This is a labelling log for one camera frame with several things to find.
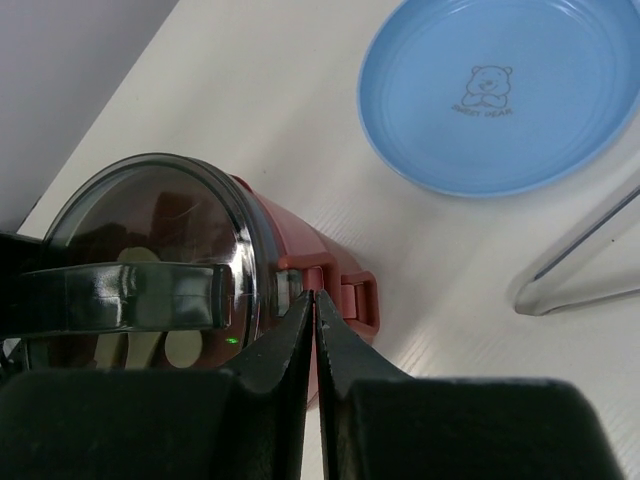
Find red lid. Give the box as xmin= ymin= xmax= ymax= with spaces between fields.
xmin=69 ymin=190 xmax=245 ymax=368

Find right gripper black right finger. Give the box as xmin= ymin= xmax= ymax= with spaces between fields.
xmin=315 ymin=291 xmax=623 ymax=479

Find red steel bowl with handle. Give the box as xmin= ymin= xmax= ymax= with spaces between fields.
xmin=234 ymin=174 xmax=380 ymax=351

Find blue plate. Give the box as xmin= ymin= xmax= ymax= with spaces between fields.
xmin=357 ymin=0 xmax=639 ymax=197

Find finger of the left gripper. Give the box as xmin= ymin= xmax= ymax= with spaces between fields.
xmin=1 ymin=232 xmax=68 ymax=339

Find long metal tongs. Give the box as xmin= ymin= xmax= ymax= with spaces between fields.
xmin=514 ymin=182 xmax=639 ymax=317

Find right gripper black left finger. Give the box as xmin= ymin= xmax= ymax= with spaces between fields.
xmin=1 ymin=293 xmax=313 ymax=479

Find grey lid with handle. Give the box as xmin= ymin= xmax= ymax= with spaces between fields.
xmin=3 ymin=153 xmax=303 ymax=370

